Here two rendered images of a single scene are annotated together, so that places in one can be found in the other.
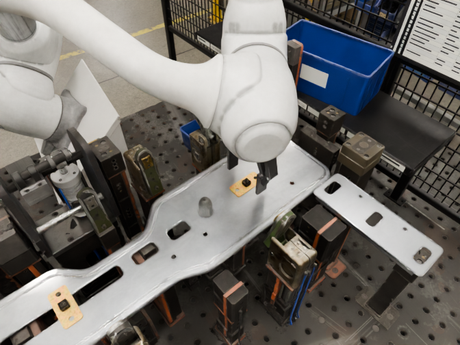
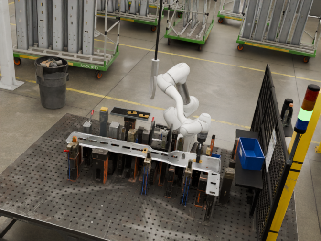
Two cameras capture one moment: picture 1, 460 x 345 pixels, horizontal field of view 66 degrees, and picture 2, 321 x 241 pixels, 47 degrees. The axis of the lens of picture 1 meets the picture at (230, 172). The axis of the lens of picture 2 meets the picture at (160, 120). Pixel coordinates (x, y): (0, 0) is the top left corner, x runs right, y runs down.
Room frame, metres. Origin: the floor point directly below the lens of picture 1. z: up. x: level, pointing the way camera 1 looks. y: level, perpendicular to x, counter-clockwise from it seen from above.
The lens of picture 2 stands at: (-1.49, -1.76, 2.83)
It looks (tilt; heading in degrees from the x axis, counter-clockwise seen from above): 29 degrees down; 48
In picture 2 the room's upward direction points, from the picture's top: 7 degrees clockwise
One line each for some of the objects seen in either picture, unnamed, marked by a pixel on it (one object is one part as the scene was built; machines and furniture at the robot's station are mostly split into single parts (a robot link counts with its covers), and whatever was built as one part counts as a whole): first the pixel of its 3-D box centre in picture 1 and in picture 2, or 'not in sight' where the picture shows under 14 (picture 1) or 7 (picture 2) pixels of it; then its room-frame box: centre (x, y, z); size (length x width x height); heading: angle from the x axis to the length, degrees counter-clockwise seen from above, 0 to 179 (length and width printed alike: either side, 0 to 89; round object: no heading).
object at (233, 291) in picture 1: (231, 311); (170, 182); (0.30, 0.00, 0.84); 0.11 x 0.08 x 0.29; 40
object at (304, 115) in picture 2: not in sight; (305, 113); (0.43, -0.88, 1.90); 0.07 x 0.07 x 0.06
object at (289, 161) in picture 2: not in sight; (299, 129); (0.43, -0.88, 1.79); 0.07 x 0.07 x 0.57
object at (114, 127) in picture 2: not in sight; (113, 143); (0.17, 0.67, 0.90); 0.13 x 0.10 x 0.41; 40
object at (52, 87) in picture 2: not in sight; (52, 82); (0.73, 3.26, 0.36); 0.54 x 0.50 x 0.73; 36
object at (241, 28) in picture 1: (254, 42); (203, 123); (0.54, -0.04, 1.38); 0.13 x 0.11 x 0.16; 1
